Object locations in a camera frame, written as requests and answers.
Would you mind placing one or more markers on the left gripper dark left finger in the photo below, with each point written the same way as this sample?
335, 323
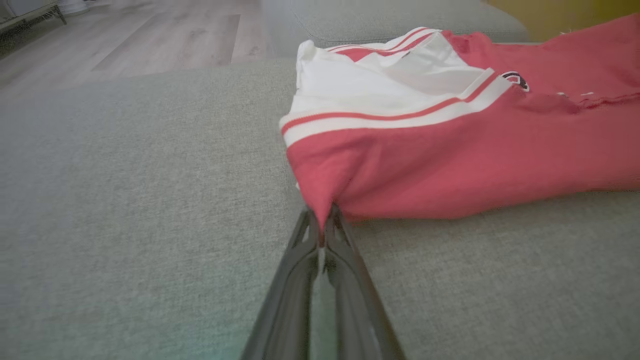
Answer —
285, 310

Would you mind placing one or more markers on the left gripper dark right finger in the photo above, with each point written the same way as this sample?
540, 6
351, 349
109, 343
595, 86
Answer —
360, 320

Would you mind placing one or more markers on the large grey sofa seat cushion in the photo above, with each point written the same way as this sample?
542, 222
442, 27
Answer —
125, 200

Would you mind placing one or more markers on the red jersey with white hem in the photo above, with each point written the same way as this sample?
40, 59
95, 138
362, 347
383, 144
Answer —
450, 160

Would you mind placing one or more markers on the small grey sofa cushion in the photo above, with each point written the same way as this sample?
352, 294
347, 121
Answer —
375, 15

